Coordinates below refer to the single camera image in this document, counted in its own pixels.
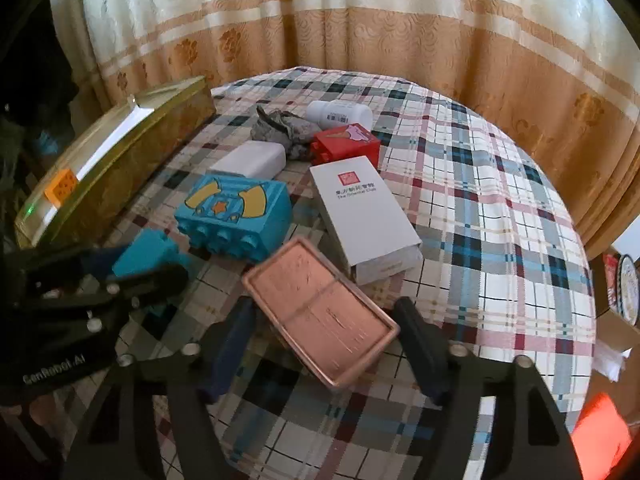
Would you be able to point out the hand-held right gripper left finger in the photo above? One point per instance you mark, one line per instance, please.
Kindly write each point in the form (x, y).
(231, 347)

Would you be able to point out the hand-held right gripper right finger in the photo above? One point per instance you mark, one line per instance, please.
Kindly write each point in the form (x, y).
(420, 347)

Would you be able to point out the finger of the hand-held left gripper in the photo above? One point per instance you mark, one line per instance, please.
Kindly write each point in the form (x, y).
(150, 285)
(60, 260)

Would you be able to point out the small blue toy block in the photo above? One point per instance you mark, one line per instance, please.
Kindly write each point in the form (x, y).
(145, 255)

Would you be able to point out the pink metal tray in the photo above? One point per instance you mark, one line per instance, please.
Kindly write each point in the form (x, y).
(320, 310)

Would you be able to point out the large blue printed toy block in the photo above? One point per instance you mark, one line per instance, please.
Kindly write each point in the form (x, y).
(235, 210)

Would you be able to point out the gold tin box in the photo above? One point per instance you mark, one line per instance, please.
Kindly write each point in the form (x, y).
(125, 160)

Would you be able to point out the white cardboard box red logo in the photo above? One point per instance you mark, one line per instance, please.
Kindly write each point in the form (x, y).
(360, 215)

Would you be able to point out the white power bank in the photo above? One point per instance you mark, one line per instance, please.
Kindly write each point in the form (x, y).
(247, 160)

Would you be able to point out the red toy block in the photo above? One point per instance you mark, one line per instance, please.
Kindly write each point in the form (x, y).
(345, 147)

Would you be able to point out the orange toy block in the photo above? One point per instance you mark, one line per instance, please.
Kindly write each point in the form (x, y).
(61, 187)

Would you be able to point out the blue denim garment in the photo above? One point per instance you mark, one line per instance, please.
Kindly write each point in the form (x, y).
(46, 142)

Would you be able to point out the plaid tablecloth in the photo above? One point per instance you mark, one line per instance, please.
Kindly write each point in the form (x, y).
(475, 210)

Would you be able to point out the brown cardboard box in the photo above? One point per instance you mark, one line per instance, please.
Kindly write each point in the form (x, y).
(612, 340)

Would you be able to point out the red orange packet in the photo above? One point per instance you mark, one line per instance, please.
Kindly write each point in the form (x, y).
(600, 435)

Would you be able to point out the crumpled grey cloth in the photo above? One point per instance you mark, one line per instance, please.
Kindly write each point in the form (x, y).
(280, 127)

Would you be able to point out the patterned plate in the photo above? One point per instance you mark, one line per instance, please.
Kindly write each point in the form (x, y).
(629, 290)

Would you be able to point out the white plastic bottle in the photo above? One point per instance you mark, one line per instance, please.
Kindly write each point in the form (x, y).
(340, 112)

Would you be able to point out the cream and orange curtain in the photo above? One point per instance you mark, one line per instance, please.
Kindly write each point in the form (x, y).
(350, 20)

